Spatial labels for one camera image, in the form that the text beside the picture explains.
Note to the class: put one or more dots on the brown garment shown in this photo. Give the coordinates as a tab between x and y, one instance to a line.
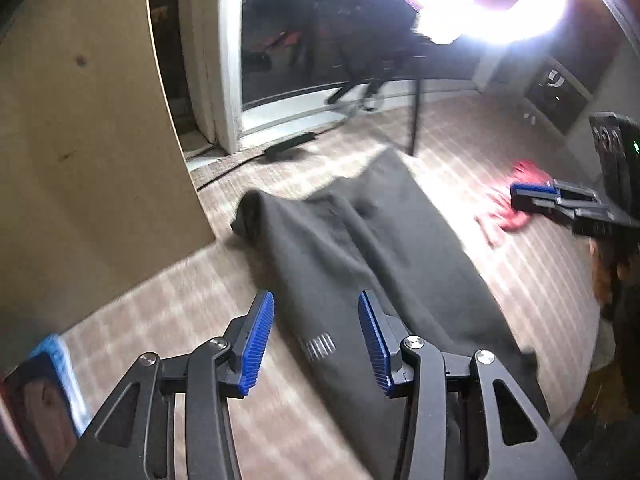
45	410

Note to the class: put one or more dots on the dark glass window pane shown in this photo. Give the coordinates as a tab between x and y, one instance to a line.
280	10

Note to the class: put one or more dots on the bright lamp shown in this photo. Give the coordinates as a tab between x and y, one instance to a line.
475	0

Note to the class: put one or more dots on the dark grey shirt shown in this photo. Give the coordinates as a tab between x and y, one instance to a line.
375	240

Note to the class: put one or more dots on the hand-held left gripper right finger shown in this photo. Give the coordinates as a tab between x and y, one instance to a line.
375	345

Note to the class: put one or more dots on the black tripod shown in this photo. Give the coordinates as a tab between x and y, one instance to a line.
415	120

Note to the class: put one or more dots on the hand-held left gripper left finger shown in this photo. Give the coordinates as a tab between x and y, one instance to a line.
257	345

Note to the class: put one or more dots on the white window frame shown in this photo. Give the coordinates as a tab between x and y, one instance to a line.
215	60

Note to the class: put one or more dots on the pink garment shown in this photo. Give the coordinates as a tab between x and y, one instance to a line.
495	220

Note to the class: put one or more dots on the pile of folded clothes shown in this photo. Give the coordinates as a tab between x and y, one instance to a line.
55	355

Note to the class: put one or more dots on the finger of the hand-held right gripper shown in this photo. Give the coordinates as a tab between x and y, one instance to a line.
540	204
535	190

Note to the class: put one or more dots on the person's right hand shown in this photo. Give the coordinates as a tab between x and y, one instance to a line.
610	275

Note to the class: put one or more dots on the black power adapter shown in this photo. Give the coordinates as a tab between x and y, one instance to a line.
290	146

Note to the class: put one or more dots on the dark printed box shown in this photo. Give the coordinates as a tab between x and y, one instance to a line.
555	95

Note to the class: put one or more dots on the wooden board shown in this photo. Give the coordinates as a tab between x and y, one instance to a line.
75	160

